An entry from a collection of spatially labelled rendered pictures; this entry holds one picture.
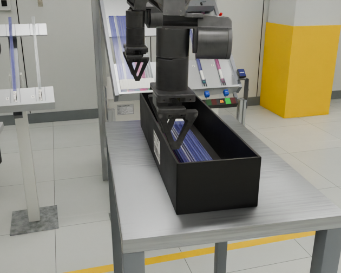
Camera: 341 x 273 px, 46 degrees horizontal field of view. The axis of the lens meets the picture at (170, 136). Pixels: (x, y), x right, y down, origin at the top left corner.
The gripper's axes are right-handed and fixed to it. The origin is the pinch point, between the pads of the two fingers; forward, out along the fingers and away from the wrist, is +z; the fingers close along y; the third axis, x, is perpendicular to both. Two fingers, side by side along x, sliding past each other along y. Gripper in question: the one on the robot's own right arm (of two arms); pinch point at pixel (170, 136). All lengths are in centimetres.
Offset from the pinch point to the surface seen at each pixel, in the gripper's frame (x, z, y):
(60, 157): 42, 96, 230
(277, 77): -169, 52, 310
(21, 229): 55, 96, 129
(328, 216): -31.2, 16.2, -5.9
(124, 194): 7.9, 16.9, 10.8
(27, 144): 49, 50, 136
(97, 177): 15, 96, 188
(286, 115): -174, 87, 291
